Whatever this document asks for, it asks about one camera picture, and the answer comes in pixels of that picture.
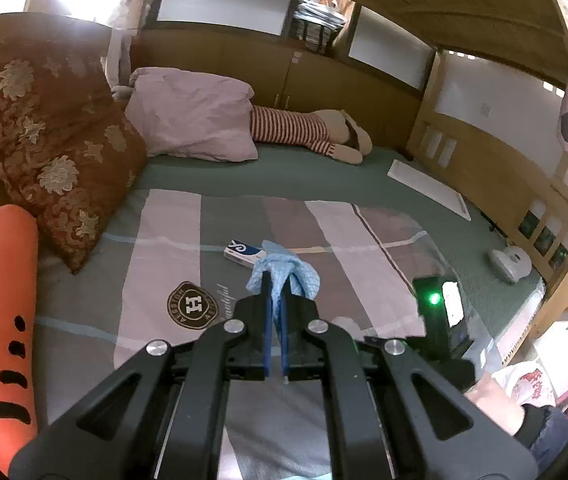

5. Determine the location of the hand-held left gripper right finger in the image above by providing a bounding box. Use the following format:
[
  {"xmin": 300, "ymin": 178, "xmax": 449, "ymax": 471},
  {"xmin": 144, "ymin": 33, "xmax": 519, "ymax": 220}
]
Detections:
[{"xmin": 281, "ymin": 279, "xmax": 540, "ymax": 480}]

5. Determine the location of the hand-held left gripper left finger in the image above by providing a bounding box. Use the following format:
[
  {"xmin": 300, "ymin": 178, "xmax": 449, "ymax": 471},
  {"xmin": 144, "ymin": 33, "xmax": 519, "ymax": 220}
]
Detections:
[{"xmin": 8, "ymin": 272, "xmax": 272, "ymax": 480}]

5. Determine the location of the light blue cloth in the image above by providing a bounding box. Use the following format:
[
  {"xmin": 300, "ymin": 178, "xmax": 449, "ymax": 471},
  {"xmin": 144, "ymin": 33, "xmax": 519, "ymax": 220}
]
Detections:
[{"xmin": 246, "ymin": 241, "xmax": 323, "ymax": 334}]

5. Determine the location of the blue and white box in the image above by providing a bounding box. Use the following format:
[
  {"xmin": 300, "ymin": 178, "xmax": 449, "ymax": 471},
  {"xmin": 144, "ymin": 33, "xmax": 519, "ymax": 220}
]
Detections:
[{"xmin": 223, "ymin": 239, "xmax": 268, "ymax": 269}]

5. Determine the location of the person's right hand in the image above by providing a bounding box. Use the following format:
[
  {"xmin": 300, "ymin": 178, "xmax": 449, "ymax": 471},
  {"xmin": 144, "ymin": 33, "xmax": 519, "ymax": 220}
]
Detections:
[{"xmin": 464, "ymin": 374, "xmax": 526, "ymax": 437}]

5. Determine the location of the white round device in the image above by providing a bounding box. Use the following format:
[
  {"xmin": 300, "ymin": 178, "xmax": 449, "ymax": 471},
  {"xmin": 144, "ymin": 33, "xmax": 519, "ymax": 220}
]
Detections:
[{"xmin": 488, "ymin": 245, "xmax": 534, "ymax": 284}]

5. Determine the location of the flat white board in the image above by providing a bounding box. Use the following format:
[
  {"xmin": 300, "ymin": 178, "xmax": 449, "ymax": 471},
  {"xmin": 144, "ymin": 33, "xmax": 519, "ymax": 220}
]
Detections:
[{"xmin": 387, "ymin": 159, "xmax": 472, "ymax": 222}]

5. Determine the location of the small dark photo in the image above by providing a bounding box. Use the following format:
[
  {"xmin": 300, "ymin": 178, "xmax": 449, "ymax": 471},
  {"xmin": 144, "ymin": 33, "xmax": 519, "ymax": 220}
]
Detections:
[
  {"xmin": 534, "ymin": 226, "xmax": 556, "ymax": 256},
  {"xmin": 549, "ymin": 243, "xmax": 568, "ymax": 272},
  {"xmin": 519, "ymin": 210, "xmax": 540, "ymax": 237}
]

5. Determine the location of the striped pink grey blanket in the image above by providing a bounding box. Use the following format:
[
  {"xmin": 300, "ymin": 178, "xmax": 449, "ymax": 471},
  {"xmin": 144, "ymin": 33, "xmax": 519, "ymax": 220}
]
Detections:
[{"xmin": 34, "ymin": 189, "xmax": 460, "ymax": 480}]

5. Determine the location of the green bed sheet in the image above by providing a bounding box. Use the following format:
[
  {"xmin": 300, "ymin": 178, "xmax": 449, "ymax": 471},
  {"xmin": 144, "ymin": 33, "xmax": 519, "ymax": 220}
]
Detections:
[{"xmin": 134, "ymin": 142, "xmax": 547, "ymax": 333}]

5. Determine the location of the striped plush doll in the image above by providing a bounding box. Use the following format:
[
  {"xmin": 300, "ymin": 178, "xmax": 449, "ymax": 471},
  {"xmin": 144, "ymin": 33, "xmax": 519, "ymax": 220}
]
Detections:
[{"xmin": 250, "ymin": 106, "xmax": 373, "ymax": 166}]

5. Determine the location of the pink pillow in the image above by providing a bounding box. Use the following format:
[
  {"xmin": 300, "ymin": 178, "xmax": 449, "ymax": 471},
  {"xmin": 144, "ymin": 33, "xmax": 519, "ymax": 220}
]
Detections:
[{"xmin": 124, "ymin": 66, "xmax": 259, "ymax": 163}]

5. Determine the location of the wooden headboard cabinet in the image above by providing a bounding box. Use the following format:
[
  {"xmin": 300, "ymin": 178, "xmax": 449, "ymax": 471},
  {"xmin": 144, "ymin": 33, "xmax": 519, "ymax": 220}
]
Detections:
[{"xmin": 131, "ymin": 27, "xmax": 425, "ymax": 148}]

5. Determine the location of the brown floral cushion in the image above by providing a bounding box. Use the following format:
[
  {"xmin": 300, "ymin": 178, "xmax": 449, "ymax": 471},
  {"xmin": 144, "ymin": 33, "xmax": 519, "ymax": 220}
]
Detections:
[{"xmin": 0, "ymin": 37, "xmax": 149, "ymax": 275}]

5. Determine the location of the white plush toy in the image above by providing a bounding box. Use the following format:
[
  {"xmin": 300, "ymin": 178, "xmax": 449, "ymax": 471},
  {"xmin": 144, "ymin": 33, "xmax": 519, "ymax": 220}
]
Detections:
[{"xmin": 102, "ymin": 35, "xmax": 135, "ymax": 102}]

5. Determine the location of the stack of papers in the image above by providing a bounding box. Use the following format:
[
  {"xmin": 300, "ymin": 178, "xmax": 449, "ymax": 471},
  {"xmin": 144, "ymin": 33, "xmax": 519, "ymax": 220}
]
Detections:
[{"xmin": 291, "ymin": 0, "xmax": 355, "ymax": 53}]

